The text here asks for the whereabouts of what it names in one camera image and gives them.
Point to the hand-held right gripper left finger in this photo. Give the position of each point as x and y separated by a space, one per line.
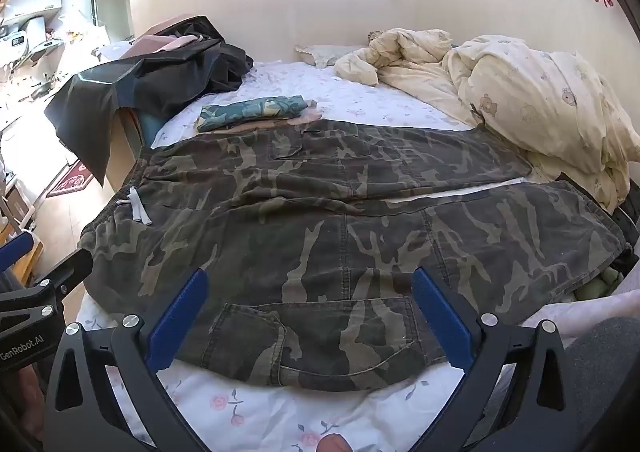
185 312

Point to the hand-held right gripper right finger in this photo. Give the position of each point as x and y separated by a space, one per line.
440 317

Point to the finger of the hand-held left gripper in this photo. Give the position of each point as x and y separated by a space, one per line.
55 289
17 249

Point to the camouflage pants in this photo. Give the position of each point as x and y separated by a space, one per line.
325 212

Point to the red doormat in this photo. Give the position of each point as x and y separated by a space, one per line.
70 179

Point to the beige bedside cabinet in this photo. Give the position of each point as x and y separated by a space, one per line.
122 152

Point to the teal bed side panel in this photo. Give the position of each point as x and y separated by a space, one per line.
150 129

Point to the folded teal patterned cloth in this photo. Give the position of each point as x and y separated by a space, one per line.
250 109

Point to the folded pink cloth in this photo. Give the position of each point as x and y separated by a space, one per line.
306 116

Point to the black jacket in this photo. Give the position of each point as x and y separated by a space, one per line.
175 77

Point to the pink garment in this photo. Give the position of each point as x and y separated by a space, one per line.
150 46

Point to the cream bear print quilt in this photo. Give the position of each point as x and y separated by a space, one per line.
540 92

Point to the white floral bed sheet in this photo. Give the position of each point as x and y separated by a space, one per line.
300 82

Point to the white standing air conditioner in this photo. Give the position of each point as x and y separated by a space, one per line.
92 2

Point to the cream pillow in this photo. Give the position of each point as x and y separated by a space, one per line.
325 54

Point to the white wall appliance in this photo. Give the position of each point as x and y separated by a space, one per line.
25 34

